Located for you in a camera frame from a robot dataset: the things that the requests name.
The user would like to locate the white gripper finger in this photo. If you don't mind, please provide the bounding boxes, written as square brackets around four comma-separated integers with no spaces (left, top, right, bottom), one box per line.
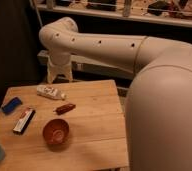
[64,69,73,82]
[47,71,57,84]

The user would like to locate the brown wrapped snack bar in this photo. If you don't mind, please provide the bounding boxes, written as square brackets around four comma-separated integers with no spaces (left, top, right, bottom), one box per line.
[55,103,76,115]

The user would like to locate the white tube with red label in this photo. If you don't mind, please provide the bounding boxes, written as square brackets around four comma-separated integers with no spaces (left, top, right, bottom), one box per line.
[36,85,66,100]

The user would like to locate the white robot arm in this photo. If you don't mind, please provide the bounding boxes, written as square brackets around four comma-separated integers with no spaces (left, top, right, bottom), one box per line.
[39,17,192,171]

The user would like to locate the black and white box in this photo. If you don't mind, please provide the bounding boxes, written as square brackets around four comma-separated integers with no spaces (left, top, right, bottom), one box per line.
[13,108,35,134]

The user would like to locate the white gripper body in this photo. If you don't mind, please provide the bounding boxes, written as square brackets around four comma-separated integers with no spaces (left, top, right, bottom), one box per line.
[48,53,71,75]

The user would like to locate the cluttered back shelf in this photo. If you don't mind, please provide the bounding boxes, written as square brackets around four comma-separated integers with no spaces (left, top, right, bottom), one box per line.
[30,0,192,28]

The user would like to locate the metal pole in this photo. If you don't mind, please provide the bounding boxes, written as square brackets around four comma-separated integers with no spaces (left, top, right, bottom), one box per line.
[31,0,43,28]

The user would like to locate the orange bowl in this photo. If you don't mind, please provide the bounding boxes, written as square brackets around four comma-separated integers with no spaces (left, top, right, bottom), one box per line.
[43,119,69,145]

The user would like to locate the wooden table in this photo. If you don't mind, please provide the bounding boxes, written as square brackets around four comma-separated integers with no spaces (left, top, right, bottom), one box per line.
[0,80,128,171]

